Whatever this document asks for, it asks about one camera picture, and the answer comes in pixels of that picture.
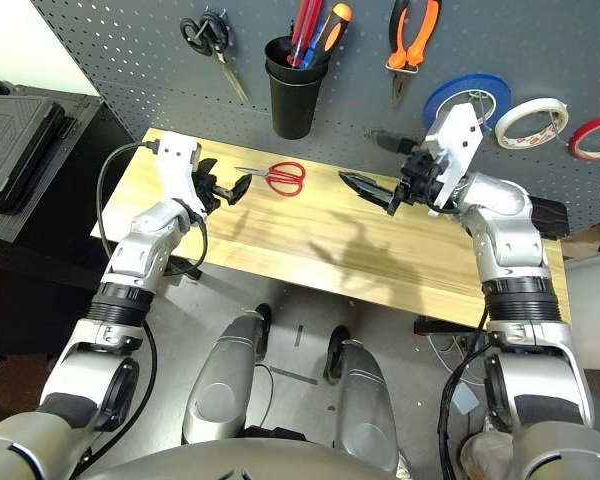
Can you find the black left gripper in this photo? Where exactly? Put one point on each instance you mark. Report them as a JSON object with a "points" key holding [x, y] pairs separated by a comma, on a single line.
{"points": [[207, 192]]}

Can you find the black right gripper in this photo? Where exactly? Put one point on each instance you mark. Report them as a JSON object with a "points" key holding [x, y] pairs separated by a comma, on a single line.
{"points": [[420, 175]]}

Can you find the orange black pliers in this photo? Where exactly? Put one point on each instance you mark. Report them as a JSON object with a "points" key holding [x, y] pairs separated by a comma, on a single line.
{"points": [[420, 45]]}

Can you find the red tape roll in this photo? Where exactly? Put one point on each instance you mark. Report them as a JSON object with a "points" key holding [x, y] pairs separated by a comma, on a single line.
{"points": [[595, 122]]}

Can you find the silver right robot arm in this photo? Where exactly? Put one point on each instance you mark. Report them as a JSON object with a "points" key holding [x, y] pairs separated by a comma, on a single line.
{"points": [[505, 215]]}

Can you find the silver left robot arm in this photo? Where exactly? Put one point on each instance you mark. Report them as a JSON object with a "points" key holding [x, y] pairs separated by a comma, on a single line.
{"points": [[150, 235]]}

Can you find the grey metal pegboard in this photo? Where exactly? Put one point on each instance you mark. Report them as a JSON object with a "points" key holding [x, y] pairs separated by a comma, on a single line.
{"points": [[130, 50]]}

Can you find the black plastic cup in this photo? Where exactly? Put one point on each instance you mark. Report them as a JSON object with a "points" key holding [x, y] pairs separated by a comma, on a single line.
{"points": [[277, 62], [295, 110]]}

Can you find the black metal table foot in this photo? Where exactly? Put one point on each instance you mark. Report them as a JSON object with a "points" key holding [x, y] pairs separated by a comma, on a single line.
{"points": [[445, 326], [182, 269]]}

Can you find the white tape roll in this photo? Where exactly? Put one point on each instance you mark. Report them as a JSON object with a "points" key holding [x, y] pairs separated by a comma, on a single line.
{"points": [[505, 137]]}

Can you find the blue tape roll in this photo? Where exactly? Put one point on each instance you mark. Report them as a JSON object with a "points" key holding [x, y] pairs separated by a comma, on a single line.
{"points": [[500, 87]]}

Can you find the orange black screwdriver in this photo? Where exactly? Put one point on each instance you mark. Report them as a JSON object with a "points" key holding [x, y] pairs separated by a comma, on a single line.
{"points": [[337, 27]]}

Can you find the small black ribbed case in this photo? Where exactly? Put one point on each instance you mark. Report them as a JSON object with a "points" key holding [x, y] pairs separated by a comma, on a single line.
{"points": [[552, 220]]}

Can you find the large black tool case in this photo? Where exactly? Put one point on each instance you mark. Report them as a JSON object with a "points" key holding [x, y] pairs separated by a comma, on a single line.
{"points": [[15, 145]]}

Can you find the silver left robot leg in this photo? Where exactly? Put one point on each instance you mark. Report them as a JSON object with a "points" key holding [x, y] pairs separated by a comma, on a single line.
{"points": [[215, 390]]}

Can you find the silver robot leg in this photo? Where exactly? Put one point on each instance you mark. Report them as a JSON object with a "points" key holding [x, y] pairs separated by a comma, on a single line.
{"points": [[215, 390], [362, 400]]}

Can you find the silver right robot leg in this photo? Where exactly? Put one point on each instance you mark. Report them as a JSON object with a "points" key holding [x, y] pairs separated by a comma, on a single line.
{"points": [[362, 400]]}

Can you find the grey floor pad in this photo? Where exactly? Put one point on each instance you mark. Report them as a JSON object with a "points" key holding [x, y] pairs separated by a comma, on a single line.
{"points": [[464, 400]]}

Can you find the grey robot torso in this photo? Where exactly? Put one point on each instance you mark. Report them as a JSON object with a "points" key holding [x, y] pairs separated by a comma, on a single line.
{"points": [[230, 462]]}

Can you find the grey sneaker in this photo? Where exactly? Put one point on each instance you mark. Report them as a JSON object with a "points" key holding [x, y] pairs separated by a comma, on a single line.
{"points": [[405, 462]]}

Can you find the khaki trouser leg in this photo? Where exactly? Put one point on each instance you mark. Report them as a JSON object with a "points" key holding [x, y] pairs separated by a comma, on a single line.
{"points": [[485, 455]]}

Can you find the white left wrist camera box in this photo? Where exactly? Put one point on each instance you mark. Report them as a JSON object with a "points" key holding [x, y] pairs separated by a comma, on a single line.
{"points": [[177, 160]]}

